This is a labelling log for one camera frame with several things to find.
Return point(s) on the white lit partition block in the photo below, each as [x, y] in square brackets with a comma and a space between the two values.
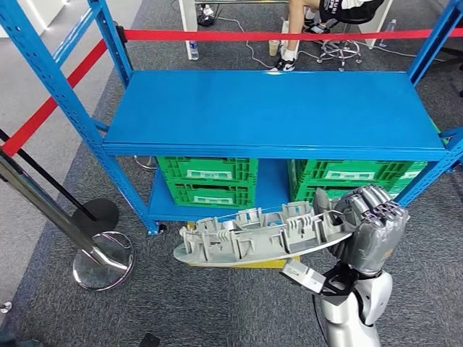
[47, 12]

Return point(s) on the black robot left foot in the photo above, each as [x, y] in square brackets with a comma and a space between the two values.
[149, 341]

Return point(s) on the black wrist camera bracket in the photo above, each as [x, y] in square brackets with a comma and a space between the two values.
[340, 282]

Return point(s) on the black handheld device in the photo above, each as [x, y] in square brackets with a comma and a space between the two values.
[317, 29]

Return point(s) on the white paper bag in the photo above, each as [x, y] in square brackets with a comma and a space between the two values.
[285, 33]

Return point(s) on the green plastic crate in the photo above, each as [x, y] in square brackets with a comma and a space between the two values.
[174, 167]
[180, 194]
[314, 168]
[307, 194]

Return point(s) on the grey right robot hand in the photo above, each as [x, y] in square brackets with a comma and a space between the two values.
[376, 239]

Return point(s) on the clear plastic water bottle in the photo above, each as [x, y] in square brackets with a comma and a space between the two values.
[193, 51]
[387, 32]

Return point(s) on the drink cup with straw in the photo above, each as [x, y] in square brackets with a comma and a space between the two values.
[274, 49]

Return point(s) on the red barrier belt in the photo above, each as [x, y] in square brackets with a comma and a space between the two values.
[83, 66]
[253, 35]

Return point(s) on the silver plastic hubcap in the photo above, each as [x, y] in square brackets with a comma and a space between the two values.
[253, 246]

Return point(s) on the chrome swivel stool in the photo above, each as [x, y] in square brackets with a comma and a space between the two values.
[340, 48]

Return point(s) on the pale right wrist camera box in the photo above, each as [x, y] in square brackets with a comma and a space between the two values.
[302, 277]

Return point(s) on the chrome stanchion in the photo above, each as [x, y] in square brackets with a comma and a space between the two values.
[105, 266]

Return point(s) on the person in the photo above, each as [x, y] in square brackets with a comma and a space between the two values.
[294, 19]

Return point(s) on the blue steel shelf rack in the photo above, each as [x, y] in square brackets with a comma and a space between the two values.
[271, 110]

